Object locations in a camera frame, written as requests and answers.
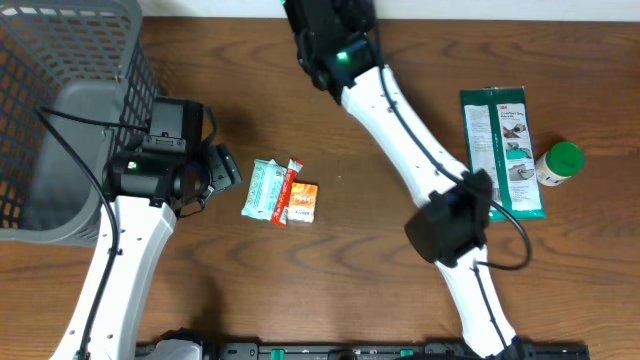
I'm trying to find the teal wet wipes pack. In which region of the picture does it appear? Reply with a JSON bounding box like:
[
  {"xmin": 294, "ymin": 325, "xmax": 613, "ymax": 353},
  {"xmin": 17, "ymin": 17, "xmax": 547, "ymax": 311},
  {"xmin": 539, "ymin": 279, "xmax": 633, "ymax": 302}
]
[{"xmin": 241, "ymin": 159, "xmax": 287, "ymax": 220}]

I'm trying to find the red stick sachet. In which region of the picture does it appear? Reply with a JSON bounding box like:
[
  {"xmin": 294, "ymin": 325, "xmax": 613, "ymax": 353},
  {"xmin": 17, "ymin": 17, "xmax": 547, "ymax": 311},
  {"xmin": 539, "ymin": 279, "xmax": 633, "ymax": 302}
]
[{"xmin": 270, "ymin": 158, "xmax": 304, "ymax": 227}]

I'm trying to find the orange tissue pack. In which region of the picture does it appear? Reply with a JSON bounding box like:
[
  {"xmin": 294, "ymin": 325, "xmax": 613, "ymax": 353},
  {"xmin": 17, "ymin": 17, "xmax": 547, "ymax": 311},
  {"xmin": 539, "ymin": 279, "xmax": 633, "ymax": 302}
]
[{"xmin": 287, "ymin": 182, "xmax": 319, "ymax": 223}]

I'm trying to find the green 3M gloves package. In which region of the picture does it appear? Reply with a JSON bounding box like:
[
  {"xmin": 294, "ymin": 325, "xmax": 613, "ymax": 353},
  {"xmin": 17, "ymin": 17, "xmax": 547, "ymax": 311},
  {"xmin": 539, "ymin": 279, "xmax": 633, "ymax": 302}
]
[{"xmin": 460, "ymin": 87, "xmax": 546, "ymax": 220}]

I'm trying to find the green lid jar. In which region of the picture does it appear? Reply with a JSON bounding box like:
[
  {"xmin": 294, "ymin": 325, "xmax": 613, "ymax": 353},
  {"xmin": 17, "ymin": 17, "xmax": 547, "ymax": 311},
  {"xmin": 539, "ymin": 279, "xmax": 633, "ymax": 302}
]
[{"xmin": 535, "ymin": 142, "xmax": 585, "ymax": 187}]

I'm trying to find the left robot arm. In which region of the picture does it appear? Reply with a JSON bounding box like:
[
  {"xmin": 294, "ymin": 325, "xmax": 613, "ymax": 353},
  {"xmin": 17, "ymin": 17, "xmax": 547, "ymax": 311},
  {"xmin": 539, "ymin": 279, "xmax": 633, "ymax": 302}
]
[{"xmin": 53, "ymin": 97, "xmax": 242, "ymax": 359}]

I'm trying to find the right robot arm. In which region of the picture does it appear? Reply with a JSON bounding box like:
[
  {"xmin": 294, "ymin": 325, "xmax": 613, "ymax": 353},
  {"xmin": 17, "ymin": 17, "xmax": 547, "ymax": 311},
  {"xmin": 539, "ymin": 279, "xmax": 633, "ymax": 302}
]
[{"xmin": 282, "ymin": 0, "xmax": 526, "ymax": 359}]

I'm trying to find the grey plastic mesh basket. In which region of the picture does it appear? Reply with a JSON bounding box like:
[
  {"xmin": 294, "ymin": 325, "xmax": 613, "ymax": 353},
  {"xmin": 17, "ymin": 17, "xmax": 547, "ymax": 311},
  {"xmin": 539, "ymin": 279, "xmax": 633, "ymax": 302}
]
[{"xmin": 1, "ymin": 0, "xmax": 159, "ymax": 247}]

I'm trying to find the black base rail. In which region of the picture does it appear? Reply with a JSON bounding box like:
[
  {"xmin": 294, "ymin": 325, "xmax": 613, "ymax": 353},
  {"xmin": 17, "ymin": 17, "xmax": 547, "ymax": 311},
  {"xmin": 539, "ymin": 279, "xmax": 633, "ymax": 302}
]
[{"xmin": 134, "ymin": 329, "xmax": 592, "ymax": 360}]

